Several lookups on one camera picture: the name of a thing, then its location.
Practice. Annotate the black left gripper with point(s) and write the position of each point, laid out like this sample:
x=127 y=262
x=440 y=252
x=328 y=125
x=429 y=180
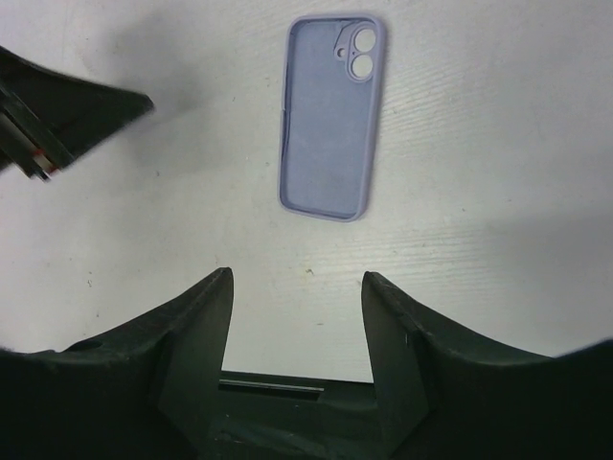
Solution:
x=50 y=120

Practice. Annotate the lilac phone case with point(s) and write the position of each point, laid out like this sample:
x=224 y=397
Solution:
x=333 y=74

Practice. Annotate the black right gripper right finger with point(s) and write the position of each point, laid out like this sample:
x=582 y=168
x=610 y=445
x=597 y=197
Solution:
x=444 y=391

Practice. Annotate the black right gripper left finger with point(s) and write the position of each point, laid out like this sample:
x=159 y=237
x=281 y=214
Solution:
x=146 y=389

